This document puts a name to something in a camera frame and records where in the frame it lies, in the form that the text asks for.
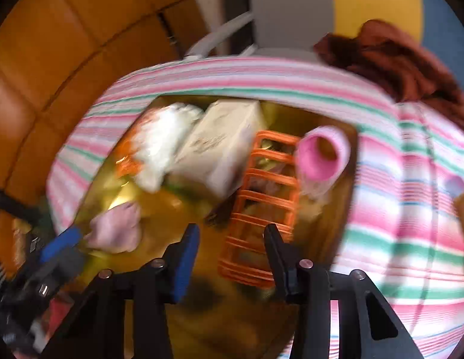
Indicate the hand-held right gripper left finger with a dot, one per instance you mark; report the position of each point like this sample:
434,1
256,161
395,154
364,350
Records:
185,265

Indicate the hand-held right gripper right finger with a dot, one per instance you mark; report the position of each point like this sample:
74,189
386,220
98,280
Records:
282,267

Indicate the white plastic packet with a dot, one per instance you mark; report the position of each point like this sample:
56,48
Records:
164,146

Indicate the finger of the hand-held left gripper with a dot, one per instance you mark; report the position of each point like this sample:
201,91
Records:
14,204
61,245

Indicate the brown cloth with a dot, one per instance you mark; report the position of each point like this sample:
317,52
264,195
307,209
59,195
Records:
385,56

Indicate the grey yellow blue chair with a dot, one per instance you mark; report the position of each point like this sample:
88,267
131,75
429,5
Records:
291,7

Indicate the pink cloth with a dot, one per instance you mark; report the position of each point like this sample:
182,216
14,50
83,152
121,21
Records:
115,228

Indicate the pink cup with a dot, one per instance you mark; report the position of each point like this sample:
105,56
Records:
310,168

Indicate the white carton box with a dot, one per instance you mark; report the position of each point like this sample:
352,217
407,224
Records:
217,146

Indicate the desktop with striped tablecloth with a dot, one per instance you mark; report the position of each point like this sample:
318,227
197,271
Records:
385,202

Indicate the orange plastic rack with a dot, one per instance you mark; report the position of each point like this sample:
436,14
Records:
273,178

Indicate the orange snack packet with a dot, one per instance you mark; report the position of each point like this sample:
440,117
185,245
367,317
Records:
129,164

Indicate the gold tin box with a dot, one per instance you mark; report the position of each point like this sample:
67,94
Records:
321,232

